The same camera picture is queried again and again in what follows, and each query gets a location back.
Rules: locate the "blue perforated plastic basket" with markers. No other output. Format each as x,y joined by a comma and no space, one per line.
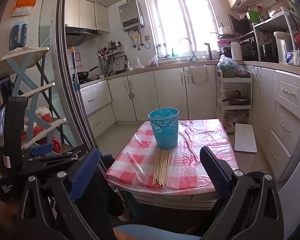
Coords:
165,130

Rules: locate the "white storage shelf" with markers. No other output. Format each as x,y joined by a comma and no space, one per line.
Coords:
272,23

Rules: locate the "cream wall cabinets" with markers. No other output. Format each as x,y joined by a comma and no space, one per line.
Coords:
85,15

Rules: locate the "wall utensil rack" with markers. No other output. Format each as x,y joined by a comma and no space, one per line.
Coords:
110,57

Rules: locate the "bundle of wooden chopsticks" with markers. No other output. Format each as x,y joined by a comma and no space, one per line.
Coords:
161,167

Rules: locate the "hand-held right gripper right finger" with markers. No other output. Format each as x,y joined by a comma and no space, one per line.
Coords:
215,171

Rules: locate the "blue cloth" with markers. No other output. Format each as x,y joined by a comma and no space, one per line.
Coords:
152,233

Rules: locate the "blue hanging item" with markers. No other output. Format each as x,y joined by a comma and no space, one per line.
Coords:
18,36

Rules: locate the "white saucepan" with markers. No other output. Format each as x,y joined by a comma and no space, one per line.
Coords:
225,30

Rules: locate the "black wok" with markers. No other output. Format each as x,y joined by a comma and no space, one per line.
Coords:
83,74

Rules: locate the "blue and white wooden shelf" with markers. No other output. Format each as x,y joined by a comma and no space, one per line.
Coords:
22,55

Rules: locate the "lidded metal pot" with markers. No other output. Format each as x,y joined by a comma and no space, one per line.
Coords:
237,100

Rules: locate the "wall power outlet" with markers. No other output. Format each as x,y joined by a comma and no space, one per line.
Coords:
147,38

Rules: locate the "kitchen window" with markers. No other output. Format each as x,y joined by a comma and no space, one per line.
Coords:
182,22

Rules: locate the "white thermos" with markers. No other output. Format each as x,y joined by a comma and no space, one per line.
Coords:
236,51

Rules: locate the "silver mop pole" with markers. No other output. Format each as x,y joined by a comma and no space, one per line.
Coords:
75,70

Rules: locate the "clear plastic bag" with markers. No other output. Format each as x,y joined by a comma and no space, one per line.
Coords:
140,65
153,61
128,66

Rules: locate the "black range hood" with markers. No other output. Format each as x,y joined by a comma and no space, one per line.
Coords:
80,33

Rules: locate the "white bag holder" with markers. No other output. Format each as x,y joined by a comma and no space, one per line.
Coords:
196,76

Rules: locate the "pink plastic basin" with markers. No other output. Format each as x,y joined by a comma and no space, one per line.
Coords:
225,42

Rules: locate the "green bottle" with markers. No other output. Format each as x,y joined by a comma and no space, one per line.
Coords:
172,51

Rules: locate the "white stool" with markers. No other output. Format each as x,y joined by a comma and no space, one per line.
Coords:
245,138

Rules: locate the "white trolley rack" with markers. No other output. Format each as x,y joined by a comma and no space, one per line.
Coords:
236,107

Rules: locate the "red and white bag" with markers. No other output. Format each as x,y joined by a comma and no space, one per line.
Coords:
40,122

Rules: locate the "chrome sink faucet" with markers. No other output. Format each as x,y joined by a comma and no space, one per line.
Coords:
187,45

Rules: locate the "person's black trousers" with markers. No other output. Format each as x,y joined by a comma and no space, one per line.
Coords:
102,192

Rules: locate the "pink checked plastic tablecloth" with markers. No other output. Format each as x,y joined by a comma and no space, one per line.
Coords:
202,135

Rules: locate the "cream kitchen base cabinets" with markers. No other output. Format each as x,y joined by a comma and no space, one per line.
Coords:
170,92

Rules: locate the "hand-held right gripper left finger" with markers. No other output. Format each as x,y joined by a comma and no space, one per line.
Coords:
86,172

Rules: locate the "pink wall stickers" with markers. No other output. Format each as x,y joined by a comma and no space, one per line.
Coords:
77,57

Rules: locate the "green plastic bag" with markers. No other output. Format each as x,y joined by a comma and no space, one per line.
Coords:
228,66

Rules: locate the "red patterned round object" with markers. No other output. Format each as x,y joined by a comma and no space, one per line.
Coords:
56,145

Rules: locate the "black tap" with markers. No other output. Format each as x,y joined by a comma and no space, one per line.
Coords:
208,51

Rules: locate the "white table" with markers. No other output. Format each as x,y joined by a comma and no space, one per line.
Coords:
165,200

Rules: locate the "grey water heater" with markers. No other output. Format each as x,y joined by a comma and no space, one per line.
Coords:
131,15

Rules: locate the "white electric kettle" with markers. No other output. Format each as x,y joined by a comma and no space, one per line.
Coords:
281,46

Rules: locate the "black cooking pot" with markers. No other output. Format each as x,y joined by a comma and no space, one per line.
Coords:
267,52

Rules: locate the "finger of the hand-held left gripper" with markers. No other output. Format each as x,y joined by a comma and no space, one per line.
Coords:
55,161
42,150

